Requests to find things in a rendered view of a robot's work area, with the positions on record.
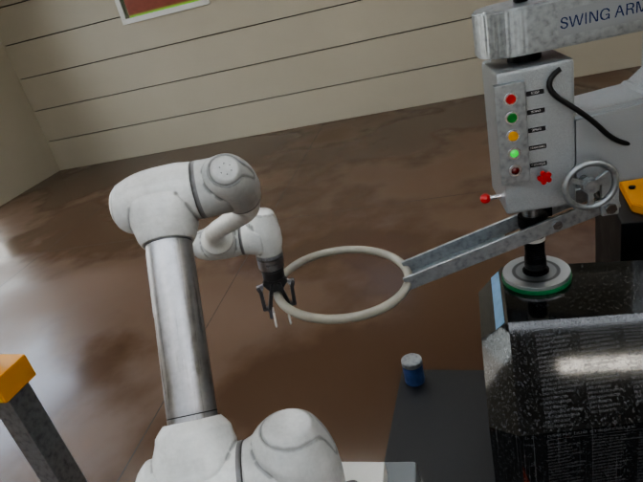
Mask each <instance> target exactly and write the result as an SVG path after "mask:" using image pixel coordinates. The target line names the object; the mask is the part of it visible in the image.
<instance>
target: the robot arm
mask: <svg viewBox="0 0 643 482"><path fill-rule="evenodd" d="M260 199H261V189H260V181H259V179H258V177H257V175H256V174H255V171H254V170H253V168H252V167H251V166H250V165H249V164H248V163H247V162H246V161H244V160H243V159H242V158H240V157H238V156H235V155H234V154H229V153H223V154H218V155H215V156H212V157H210V158H207V159H202V160H196V161H191V162H184V163H173V164H165V165H160V166H156V167H152V168H149V169H146V170H142V171H140V172H137V173H134V174H132V175H130V176H128V177H127V178H125V179H123V180H122V181H120V182H119V183H118V184H116V185H115V186H114V188H113V189H112V191H111V193H110V196H109V209H110V213H111V216H112V218H113V220H114V222H115V223H116V224H117V226H118V227H119V228H120V229H121V230H123V231H125V232H127V233H131V234H133V233H134V235H135V237H136V239H137V241H138V243H139V244H140V245H141V247H142V248H143V249H145V256H146V265H147V272H148V280H149V288H150V295H151V303H152V311H153V317H154V322H155V330H156V338H157V345H158V353H159V362H160V369H161V377H162V385H163V392H164V400H165V408H166V423H167V426H164V427H162V428H161V430H160V432H159V433H158V435H157V437H156V439H155V447H154V452H153V457H152V459H149V460H147V461H146V462H145V463H144V464H143V466H142V467H141V469H140V471H139V472H138V475H137V478H136V482H358V481H357V480H348V481H345V477H344V468H343V464H342V460H341V457H340V455H339V452H338V449H337V447H336V444H335V442H334V440H333V438H332V436H331V435H330V433H329V432H328V430H327V429H326V427H325V426H324V425H323V424H322V422H321V421H320V420H319V419H318V418H317V417H316V416H315V415H313V414H312V413H310V412H309V411H307V410H304V409H300V408H286V409H283V410H279V411H277V412H274V413H272V414H271V415H269V416H268V417H266V418H265V419H264V420H263V421H262V422H261V423H260V424H259V425H258V426H257V428H256V429H255V431H254V433H253V434H252V435H251V436H249V437H248V438H246V439H244V440H240V441H237V438H236V435H235V433H234V431H233V426H232V423H231V422H230V421H229V420H228V419H227V418H225V417H224V416H223V415H222V414H217V407H216V401H215V394H214V387H213V381H212V374H211V362H210V355H209V349H208V343H207V336H206V329H205V322H204V317H203V310H202V303H201V297H200V290H199V284H198V277H197V271H196V264H195V257H194V256H196V257H197V258H199V259H203V260H221V259H228V258H233V257H237V256H239V255H244V254H253V255H255V257H256V260H257V265H258V268H259V269H260V270H261V272H262V277H263V282H262V284H260V285H256V290H257V291H258V293H259V295H260V299H261V304H262V308H263V311H264V312H266V311H268V312H269V314H270V319H272V318H273V319H274V321H275V326H276V328H277V319H276V314H275V310H274V307H273V295H274V292H276V291H281V293H282V295H283V297H284V299H285V300H286V301H287V302H288V303H289V304H291V305H292V306H293V305H297V302H296V296H295V290H294V285H295V280H294V278H293V277H291V278H287V277H286V276H285V274H284V269H283V266H284V262H283V251H282V235H281V230H280V226H279V223H278V220H277V217H276V215H275V213H274V212H273V211H272V210H271V209H270V208H261V207H260ZM221 214H222V215H221ZM217 215H221V216H219V217H218V218H217V219H215V220H214V221H213V222H211V223H210V224H209V225H208V226H207V227H205V228H204V229H202V230H199V231H197V230H198V225H199V220H201V219H204V218H209V217H212V216H217ZM286 282H288V284H289V285H290V290H291V295H292V301H290V299H289V297H288V295H287V294H286V292H285V290H284V286H285V284H286ZM263 287H265V288H266V289H267V290H269V301H268V306H266V303H265V299H264V295H263V292H262V291H263Z"/></svg>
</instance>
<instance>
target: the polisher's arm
mask: <svg viewBox="0 0 643 482"><path fill-rule="evenodd" d="M561 71H562V70H561V68H560V67H558V68H557V69H556V70H554V71H553V72H552V73H551V75H550V76H549V77H548V80H547V82H546V88H547V90H548V92H549V94H550V95H551V96H552V97H553V98H554V99H556V100H557V101H559V102H560V103H561V104H563V105H565V106H566V107H568V108H569V109H571V110H573V111H574V117H575V165H577V164H579V163H581V162H584V161H587V160H602V161H605V162H608V163H610V164H611V165H613V166H614V168H615V169H616V171H617V173H618V176H619V182H624V181H629V180H635V179H641V178H643V66H642V67H641V68H640V69H639V70H638V71H637V72H636V73H634V74H633V75H632V76H631V77H630V78H629V79H627V80H624V81H623V82H622V83H621V84H618V85H614V86H611V87H607V88H603V89H600V90H596V91H592V92H588V93H584V94H581V95H578V96H574V104H573V103H571V102H569V101H568V100H566V99H564V98H562V97H561V96H560V95H559V94H557V93H556V91H555V90H554V89H553V86H552V81H553V79H554V78H555V76H556V75H558V74H559V73H560V72H561ZM605 171H606V169H604V168H603V167H601V166H589V167H586V168H583V169H582V170H580V171H578V172H577V173H576V174H575V176H576V178H578V179H579V178H580V176H582V175H586V176H588V177H594V178H596V177H598V176H599V175H600V174H602V173H603V172H605ZM610 187H611V176H609V177H607V178H606V179H604V180H603V181H602V182H600V200H601V199H602V198H604V197H605V196H606V195H607V193H608V192H609V190H610ZM608 204H616V206H617V211H616V212H615V213H614V214H618V213H619V186H618V189H617V191H616V193H615V195H614V196H613V197H612V199H611V200H610V201H609V202H607V203H606V204H605V205H603V206H601V207H600V215H601V216H606V215H612V214H607V212H606V210H605V207H606V206H607V205H608Z"/></svg>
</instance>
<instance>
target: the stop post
mask: <svg viewBox="0 0 643 482"><path fill-rule="evenodd" d="M35 375H36V374H35V372H34V370H33V368H32V366H31V364H30V362H29V361H28V359H27V357H26V356H25V355H24V354H0V419H1V421H2V422H3V424H4V425H5V427H6V428H7V430H8V432H9V433H10V435H11V437H12V438H13V440H14V441H15V443H16V444H17V446H18V447H19V448H20V450H21V451H22V453H23V454H24V456H25V457H26V459H27V461H28V462H29V464H30V465H31V467H32V468H33V470H34V472H35V473H36V475H37V477H38V478H39V480H40V481H41V482H87V480H86V478H85V477H84V475H83V473H82V472H81V470H80V468H79V467H78V464H77V463H76V461H75V459H74V457H73V456H72V454H71V452H70V451H69V450H68V448H67V447H66V445H65V443H64V442H63V440H62V438H61V436H60V435H59V433H58V431H57V430H56V428H55V426H54V424H53V422H52V421H51V419H50V417H49V415H48V414H47V412H46V410H45V409H44V407H43V405H42V404H41V403H40V401H39V400H38V398H37V396H36V394H35V393H34V391H33V389H32V387H31V385H30V384H29V381H30V380H31V379H32V378H33V377H34V376H35Z"/></svg>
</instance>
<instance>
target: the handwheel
mask: <svg viewBox="0 0 643 482"><path fill-rule="evenodd" d="M589 166H601V167H603V168H604V169H606V171H605V172H603V173H602V174H600V175H599V176H598V177H596V178H594V177H588V176H586V175H582V176H580V178H579V179H578V178H574V177H573V176H574V175H575V174H576V173H577V172H578V171H580V170H582V169H583V168H586V167H589ZM609 176H611V187H610V190H609V192H608V193H607V195H606V196H605V197H604V198H602V199H601V200H599V201H597V202H595V203H594V196H593V194H594V193H596V192H597V191H598V190H599V188H600V182H602V181H603V180H604V179H606V178H607V177H609ZM569 183H573V184H575V185H579V186H581V189H582V190H583V191H584V192H585V193H586V194H587V195H588V203H587V204H580V203H577V202H575V201H574V200H573V199H572V198H571V197H570V195H569V192H568V187H569ZM618 186H619V176H618V173H617V171H616V169H615V168H614V166H613V165H611V164H610V163H608V162H605V161H602V160H587V161H584V162H581V163H579V164H577V165H575V166H573V167H572V168H571V169H570V170H569V171H568V172H567V174H566V176H565V178H564V180H563V184H562V193H563V197H564V199H565V201H566V202H567V203H568V204H569V205H570V206H571V207H573V208H576V209H579V210H592V209H596V208H599V207H601V206H603V205H605V204H606V203H607V202H609V201H610V200H611V199H612V197H613V196H614V195H615V193H616V191H617V189H618Z"/></svg>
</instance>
